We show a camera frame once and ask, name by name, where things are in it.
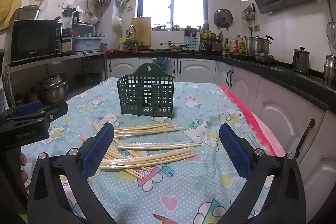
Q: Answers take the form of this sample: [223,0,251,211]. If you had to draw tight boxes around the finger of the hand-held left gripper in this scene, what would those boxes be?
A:
[37,101,69,123]
[4,101,44,119]

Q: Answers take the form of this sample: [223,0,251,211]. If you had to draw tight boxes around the row of spice jars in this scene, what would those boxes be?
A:
[152,23,185,32]

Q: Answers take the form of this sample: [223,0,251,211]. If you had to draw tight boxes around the cartoon cat printed tablecloth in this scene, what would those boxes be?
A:
[20,77,279,224]

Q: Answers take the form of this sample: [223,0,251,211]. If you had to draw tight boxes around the black wok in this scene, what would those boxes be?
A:
[76,72,103,86]

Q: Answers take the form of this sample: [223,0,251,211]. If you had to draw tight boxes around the black cabinet handle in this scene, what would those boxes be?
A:
[294,118,316,159]

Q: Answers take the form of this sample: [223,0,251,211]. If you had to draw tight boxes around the grey dish cover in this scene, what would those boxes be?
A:
[77,24,95,38]

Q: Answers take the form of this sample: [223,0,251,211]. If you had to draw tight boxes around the steel bowl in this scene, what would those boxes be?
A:
[254,52,274,65]

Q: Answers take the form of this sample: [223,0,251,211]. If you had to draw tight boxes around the blue plastic bag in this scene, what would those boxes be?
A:
[152,56,174,75]

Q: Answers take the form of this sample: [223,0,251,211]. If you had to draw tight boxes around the steel pot lid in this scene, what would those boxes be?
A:
[213,8,234,31]

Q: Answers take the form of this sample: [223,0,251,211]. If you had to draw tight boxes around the wire strainer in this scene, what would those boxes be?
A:
[326,17,336,48]

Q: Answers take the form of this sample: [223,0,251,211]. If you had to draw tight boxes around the large steel stockpot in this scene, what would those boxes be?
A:
[244,35,274,55]

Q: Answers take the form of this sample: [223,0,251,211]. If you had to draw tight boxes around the wooden cutting board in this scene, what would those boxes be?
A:
[131,16,152,47]

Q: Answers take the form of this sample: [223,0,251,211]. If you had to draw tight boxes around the steel pot with lid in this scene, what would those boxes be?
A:
[16,4,42,21]

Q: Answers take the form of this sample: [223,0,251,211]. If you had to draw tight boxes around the dark sauce bottle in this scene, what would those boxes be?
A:
[222,38,230,57]

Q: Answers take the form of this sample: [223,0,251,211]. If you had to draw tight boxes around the metal kitchen faucet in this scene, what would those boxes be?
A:
[125,25,139,50]

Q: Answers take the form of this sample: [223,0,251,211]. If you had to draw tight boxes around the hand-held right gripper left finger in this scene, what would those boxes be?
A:
[28,123,117,224]

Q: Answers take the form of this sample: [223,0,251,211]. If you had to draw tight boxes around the blue plastic dish basin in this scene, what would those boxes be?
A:
[72,36,102,53]

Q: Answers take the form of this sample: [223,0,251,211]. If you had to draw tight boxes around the steel shaker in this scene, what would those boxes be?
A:
[323,53,336,84]

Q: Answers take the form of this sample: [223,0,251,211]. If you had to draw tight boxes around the green plastic utensil holder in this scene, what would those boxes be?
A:
[117,63,175,119]

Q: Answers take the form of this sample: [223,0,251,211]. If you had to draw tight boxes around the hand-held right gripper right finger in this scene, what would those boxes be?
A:
[219,123,307,224]

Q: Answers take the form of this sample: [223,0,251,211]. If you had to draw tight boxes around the pile of chopsticks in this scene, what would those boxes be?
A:
[79,122,204,181]

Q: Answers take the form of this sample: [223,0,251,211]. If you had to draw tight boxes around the white hanging colander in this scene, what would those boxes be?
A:
[112,15,123,31]

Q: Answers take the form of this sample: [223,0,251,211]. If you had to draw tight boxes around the person's right hand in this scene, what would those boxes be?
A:
[152,214,180,224]

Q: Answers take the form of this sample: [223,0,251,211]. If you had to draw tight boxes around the hanging kitchen utensils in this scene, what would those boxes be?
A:
[242,3,257,23]

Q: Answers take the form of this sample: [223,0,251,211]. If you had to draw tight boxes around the woven bamboo tray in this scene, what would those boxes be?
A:
[0,0,23,31]

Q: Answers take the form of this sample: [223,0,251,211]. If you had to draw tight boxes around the stacked steel pots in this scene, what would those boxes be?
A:
[39,74,69,105]

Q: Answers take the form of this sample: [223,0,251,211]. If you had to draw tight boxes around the stainless steel shelf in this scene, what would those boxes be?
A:
[3,51,107,119]

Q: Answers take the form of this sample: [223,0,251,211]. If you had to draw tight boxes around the blue wall holder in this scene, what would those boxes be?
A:
[116,0,132,12]

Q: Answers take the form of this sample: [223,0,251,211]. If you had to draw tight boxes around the steel canister with lid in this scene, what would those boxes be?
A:
[292,47,311,74]

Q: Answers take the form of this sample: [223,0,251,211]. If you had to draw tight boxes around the cooking oil bottle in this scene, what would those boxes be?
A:
[232,34,246,54]

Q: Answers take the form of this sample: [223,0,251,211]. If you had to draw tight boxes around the black microwave oven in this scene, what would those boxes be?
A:
[10,19,63,62]

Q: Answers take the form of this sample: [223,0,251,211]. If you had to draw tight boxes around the patterned bowl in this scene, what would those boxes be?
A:
[169,44,189,53]

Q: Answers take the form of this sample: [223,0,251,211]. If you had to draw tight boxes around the person's left hand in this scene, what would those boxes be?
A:
[19,154,29,183]

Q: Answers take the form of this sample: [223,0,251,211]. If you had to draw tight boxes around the cluster of condiment jars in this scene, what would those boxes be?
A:
[199,27,223,53]

